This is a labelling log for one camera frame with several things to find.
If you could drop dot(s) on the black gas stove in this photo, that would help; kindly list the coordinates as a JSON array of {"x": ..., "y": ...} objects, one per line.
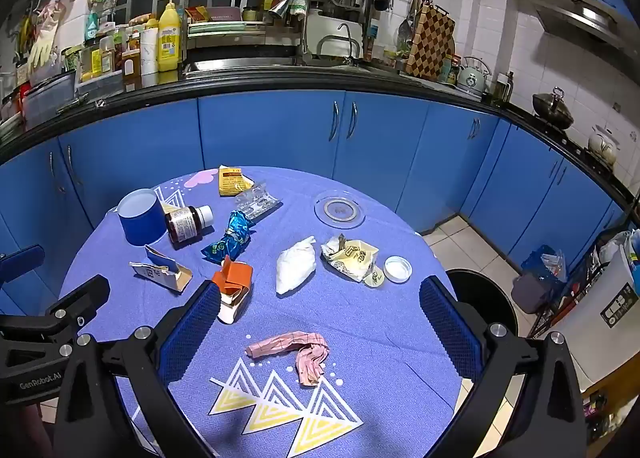
[{"x": 575, "y": 138}]

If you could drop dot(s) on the blue kitchen cabinets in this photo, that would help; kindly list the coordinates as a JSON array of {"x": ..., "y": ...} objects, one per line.
[{"x": 270, "y": 133}]

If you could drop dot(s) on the black kitchen countertop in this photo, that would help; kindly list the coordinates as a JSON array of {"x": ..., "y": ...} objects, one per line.
[{"x": 320, "y": 80}]

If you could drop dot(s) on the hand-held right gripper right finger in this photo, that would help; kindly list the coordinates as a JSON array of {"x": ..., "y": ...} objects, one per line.
[{"x": 450, "y": 323}]

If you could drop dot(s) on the brown medicine bottle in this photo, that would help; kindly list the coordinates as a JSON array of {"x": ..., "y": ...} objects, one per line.
[{"x": 185, "y": 225}]

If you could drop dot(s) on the white tall appliance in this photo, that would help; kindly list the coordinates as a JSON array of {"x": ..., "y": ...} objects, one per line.
[{"x": 585, "y": 343}]

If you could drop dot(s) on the green label jar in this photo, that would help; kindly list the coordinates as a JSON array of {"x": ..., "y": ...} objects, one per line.
[{"x": 445, "y": 70}]

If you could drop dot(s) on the blue foil wrapper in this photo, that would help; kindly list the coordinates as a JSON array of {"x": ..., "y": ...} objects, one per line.
[{"x": 232, "y": 238}]

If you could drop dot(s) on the green kettle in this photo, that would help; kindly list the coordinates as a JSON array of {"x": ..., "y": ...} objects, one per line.
[{"x": 472, "y": 80}]

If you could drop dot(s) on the yellow detergent bottle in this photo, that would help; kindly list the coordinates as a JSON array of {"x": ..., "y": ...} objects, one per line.
[{"x": 169, "y": 43}]

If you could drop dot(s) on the yellow packet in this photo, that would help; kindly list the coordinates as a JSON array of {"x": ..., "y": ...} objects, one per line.
[{"x": 232, "y": 183}]

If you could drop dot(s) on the white plastic basin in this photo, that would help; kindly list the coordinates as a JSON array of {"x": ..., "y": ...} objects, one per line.
[{"x": 325, "y": 20}]

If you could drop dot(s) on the clear blister pack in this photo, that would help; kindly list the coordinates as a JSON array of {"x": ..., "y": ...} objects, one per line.
[{"x": 257, "y": 203}]

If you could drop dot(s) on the black trash bin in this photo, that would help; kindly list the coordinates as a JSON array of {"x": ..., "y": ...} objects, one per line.
[{"x": 485, "y": 293}]

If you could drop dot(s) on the checkered cutting board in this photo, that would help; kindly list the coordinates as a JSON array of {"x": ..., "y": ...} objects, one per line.
[{"x": 430, "y": 43}]

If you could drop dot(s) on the red lid jar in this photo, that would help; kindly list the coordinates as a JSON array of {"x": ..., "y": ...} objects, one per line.
[{"x": 455, "y": 73}]

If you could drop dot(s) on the person's left hand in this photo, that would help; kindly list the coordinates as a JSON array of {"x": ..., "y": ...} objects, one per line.
[{"x": 35, "y": 430}]

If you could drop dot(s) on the blue paper cup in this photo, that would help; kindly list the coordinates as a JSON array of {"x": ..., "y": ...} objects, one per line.
[{"x": 142, "y": 228}]

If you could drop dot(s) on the brown sauce bottle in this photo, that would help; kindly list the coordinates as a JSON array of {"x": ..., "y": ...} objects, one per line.
[{"x": 131, "y": 63}]

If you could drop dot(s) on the cream wrapper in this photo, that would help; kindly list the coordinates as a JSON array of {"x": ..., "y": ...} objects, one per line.
[{"x": 350, "y": 258}]

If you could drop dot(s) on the oil bottle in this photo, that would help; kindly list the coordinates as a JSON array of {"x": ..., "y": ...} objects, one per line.
[{"x": 504, "y": 88}]

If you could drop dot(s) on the blue snack packet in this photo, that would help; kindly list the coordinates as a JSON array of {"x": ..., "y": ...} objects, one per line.
[{"x": 634, "y": 258}]

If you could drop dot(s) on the small orange box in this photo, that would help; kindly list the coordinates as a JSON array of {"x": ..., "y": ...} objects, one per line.
[{"x": 232, "y": 283}]

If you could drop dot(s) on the pink paper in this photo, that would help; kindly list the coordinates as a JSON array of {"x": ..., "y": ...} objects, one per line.
[{"x": 310, "y": 358}]

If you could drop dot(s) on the white plastic bottle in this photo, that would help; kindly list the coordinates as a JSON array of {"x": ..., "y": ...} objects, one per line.
[{"x": 149, "y": 55}]

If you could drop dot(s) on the chrome kitchen faucet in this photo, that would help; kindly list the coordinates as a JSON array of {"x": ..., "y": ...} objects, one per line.
[{"x": 281, "y": 8}]

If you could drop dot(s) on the grey bin with blue bag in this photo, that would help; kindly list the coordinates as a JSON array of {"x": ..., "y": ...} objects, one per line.
[{"x": 530, "y": 293}]

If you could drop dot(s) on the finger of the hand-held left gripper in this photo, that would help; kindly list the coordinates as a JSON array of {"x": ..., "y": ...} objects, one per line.
[
  {"x": 22, "y": 259},
  {"x": 82, "y": 295}
]

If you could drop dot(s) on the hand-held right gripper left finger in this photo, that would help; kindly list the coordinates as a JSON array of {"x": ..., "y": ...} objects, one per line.
[{"x": 192, "y": 328}]

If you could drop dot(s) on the white bottle cap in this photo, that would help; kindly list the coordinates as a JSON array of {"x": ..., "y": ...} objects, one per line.
[{"x": 398, "y": 269}]

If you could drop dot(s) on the white plastic bag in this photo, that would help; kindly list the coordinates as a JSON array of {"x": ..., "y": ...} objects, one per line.
[{"x": 612, "y": 245}]

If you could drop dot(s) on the white tissue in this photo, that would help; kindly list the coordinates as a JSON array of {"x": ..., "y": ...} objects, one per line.
[{"x": 296, "y": 265}]

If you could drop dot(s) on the torn cardboard box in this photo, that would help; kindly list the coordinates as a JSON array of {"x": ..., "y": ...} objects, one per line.
[{"x": 165, "y": 273}]

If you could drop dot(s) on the white ceramic pot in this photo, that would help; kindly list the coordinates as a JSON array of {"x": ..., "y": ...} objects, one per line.
[{"x": 602, "y": 143}]

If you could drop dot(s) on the dark wok with lid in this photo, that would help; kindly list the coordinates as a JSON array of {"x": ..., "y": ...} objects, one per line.
[{"x": 552, "y": 110}]

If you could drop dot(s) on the rubber gloves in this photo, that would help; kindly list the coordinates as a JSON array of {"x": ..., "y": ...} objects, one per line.
[{"x": 42, "y": 43}]

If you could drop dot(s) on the green plastic tray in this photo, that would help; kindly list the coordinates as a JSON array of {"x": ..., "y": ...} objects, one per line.
[{"x": 225, "y": 29}]

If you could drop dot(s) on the clear storage box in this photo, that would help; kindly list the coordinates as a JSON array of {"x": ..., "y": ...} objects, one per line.
[{"x": 47, "y": 95}]

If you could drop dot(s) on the black metal rack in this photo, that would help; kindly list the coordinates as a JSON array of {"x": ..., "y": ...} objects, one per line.
[{"x": 570, "y": 305}]

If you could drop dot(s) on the steel range hood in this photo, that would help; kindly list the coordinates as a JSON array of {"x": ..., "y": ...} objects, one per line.
[{"x": 580, "y": 18}]

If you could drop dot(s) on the clear glass plate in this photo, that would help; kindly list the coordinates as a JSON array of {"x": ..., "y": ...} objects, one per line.
[{"x": 325, "y": 210}]

